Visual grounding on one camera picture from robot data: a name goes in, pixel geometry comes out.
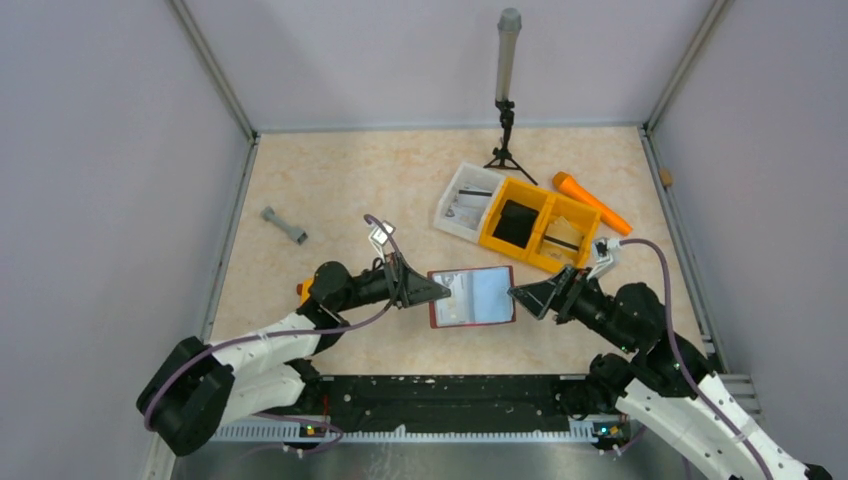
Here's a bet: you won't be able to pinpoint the grey credit card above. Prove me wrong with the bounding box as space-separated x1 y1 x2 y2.
433 270 513 326

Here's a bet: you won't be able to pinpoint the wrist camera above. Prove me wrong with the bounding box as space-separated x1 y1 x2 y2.
588 237 621 279
368 222 395 260

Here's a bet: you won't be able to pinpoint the orange plastic carrot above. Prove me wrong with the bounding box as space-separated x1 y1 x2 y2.
552 171 633 236

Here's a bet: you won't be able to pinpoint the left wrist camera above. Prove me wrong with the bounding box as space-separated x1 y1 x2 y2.
368 222 395 260

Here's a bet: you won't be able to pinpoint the small tan wall object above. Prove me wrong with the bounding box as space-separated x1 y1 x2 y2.
658 167 674 188

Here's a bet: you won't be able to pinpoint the red card holder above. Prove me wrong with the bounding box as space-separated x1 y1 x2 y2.
427 266 517 331

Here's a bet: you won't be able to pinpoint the tan cards in bin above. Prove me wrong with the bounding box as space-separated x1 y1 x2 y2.
540 217 584 262

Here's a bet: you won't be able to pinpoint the cards in white bin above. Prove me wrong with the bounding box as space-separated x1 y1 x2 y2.
444 188 492 230

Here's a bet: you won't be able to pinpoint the grey plastic connector piece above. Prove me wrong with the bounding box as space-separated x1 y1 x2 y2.
260 206 308 245

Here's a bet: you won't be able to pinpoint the white plastic bin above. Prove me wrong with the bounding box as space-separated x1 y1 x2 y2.
432 162 506 243

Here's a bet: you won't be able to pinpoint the small orange toy piece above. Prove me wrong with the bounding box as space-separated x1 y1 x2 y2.
296 278 313 305

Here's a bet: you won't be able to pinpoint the black block in bin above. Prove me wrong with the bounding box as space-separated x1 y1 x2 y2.
492 200 539 249

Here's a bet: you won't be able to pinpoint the grey tube on tripod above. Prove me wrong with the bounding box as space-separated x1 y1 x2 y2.
495 7 522 102

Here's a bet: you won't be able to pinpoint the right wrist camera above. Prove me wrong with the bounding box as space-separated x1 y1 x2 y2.
588 237 621 279

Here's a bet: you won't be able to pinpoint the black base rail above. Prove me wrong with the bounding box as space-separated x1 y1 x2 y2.
284 374 631 435

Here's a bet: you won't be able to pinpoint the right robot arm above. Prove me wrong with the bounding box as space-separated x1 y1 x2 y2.
509 267 831 479

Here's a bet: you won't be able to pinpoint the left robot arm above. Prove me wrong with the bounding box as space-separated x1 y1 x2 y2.
136 253 451 456

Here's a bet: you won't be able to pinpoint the yellow plastic bin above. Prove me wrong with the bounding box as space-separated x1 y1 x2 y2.
478 177 601 273

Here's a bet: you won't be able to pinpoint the black mini tripod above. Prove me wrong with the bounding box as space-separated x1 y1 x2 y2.
484 99 539 186

